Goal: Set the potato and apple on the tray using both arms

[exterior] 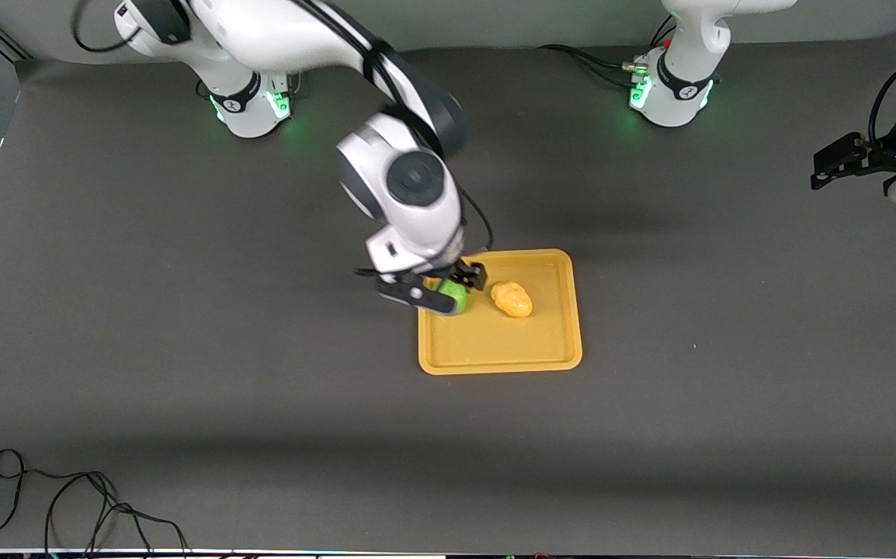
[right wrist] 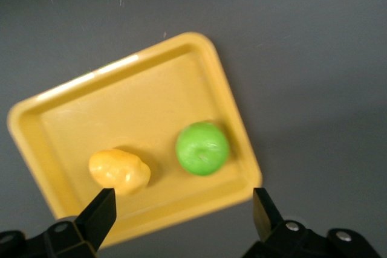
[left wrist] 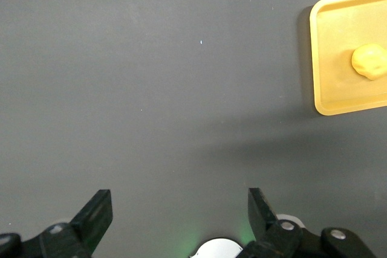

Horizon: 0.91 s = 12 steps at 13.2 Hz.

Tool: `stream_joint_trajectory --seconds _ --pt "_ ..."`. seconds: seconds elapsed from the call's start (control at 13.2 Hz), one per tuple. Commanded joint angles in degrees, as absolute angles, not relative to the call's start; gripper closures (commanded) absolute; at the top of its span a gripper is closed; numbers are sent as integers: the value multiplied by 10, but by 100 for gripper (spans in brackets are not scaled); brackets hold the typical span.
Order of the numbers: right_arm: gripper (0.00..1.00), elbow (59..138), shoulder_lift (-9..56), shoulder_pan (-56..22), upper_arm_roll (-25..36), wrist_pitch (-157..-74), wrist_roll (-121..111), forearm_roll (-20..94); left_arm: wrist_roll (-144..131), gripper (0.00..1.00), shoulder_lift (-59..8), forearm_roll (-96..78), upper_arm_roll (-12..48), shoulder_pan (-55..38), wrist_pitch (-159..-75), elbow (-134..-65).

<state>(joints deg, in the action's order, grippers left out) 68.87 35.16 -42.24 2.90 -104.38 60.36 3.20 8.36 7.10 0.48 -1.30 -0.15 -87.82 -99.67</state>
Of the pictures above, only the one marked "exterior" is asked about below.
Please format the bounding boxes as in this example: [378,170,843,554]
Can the black left base cables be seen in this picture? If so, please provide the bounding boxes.
[537,16,679,88]

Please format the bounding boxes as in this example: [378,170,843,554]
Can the thin black loose cable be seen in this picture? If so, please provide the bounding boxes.
[0,449,189,557]

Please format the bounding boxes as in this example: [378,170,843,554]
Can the yellow potato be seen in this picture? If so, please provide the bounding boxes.
[490,280,534,320]

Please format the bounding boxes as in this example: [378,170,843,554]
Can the yellow plastic tray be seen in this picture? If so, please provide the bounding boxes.
[417,248,583,376]

